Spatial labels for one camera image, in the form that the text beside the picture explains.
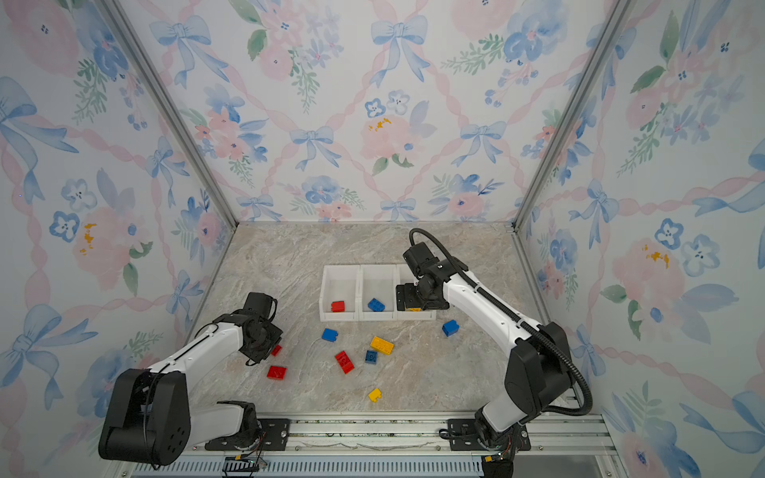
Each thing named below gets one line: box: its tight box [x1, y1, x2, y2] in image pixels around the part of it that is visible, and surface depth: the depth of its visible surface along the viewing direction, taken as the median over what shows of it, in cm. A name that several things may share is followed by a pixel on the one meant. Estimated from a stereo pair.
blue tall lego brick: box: [442, 319, 460, 337], surface depth 94 cm
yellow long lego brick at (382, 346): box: [370, 335, 395, 356], surface depth 91 cm
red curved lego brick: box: [334, 350, 356, 375], surface depth 86 cm
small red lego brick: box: [330, 300, 346, 313], surface depth 97 cm
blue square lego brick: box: [367, 297, 386, 312], surface depth 98 cm
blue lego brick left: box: [321, 327, 339, 343], surface depth 94 cm
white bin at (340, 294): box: [318, 264, 360, 322], surface depth 100 cm
